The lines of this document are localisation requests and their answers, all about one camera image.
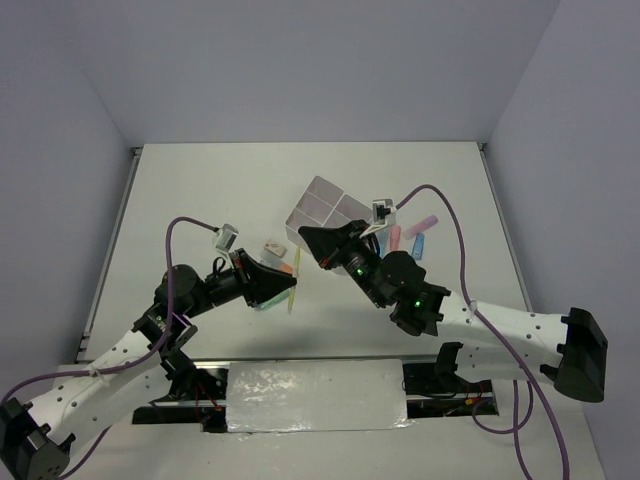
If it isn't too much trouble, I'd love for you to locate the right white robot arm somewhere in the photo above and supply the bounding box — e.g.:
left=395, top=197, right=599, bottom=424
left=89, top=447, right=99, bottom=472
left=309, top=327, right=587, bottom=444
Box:
left=298, top=220, right=608, bottom=403

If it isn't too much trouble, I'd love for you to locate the blue usb-like highlighter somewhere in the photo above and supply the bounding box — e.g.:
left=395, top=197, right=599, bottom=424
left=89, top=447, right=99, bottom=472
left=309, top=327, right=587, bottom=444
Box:
left=411, top=232, right=425, bottom=260

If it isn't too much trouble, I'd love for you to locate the purple highlighter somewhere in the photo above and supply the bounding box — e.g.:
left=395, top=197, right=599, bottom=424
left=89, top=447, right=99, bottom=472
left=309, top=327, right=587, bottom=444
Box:
left=402, top=215, right=439, bottom=239

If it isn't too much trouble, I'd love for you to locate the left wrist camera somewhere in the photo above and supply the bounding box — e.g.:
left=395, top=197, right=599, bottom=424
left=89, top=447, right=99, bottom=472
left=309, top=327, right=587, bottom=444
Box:
left=214, top=223, right=238, bottom=254

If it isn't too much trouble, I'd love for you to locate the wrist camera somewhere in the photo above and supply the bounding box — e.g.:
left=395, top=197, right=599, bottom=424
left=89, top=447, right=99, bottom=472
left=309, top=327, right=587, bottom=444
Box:
left=214, top=223, right=238, bottom=254
left=371, top=199, right=397, bottom=228

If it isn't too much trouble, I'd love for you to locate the white eraser with sleeve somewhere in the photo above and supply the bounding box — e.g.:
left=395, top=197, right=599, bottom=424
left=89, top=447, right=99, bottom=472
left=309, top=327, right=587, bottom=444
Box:
left=264, top=239, right=287, bottom=258

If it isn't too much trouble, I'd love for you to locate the light blue highlighter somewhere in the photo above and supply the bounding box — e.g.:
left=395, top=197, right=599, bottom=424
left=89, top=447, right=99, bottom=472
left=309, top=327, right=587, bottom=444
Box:
left=376, top=229, right=389, bottom=257

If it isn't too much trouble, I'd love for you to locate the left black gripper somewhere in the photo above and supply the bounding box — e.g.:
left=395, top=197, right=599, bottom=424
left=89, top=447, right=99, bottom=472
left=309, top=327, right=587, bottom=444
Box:
left=183, top=247, right=296, bottom=318

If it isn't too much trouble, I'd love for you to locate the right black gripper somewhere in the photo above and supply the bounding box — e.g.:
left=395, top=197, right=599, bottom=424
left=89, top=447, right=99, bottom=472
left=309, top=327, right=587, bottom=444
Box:
left=298, top=219, right=387, bottom=308

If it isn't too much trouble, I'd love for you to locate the orange highlighter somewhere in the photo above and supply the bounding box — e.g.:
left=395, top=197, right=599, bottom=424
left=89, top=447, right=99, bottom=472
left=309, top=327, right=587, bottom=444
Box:
left=260, top=250, right=294, bottom=275

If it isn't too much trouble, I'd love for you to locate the pink highlighter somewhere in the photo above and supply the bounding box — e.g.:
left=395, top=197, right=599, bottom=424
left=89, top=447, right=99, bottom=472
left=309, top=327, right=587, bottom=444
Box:
left=389, top=225, right=402, bottom=251

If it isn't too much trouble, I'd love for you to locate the yellow white pen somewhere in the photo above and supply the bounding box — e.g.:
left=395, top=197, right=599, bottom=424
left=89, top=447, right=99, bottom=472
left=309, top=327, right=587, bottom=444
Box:
left=286, top=247, right=302, bottom=315

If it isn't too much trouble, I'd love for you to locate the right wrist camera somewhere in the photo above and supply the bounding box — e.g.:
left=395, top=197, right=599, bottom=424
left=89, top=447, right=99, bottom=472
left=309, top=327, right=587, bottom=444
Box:
left=371, top=199, right=397, bottom=228

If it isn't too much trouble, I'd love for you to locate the green highlighter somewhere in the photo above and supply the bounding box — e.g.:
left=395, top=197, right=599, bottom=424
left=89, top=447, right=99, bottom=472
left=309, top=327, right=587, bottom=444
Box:
left=255, top=297, right=288, bottom=311

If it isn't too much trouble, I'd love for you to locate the white compartment organizer box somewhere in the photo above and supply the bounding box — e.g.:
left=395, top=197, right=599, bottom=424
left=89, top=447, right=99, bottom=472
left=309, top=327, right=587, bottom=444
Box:
left=284, top=176, right=372, bottom=257

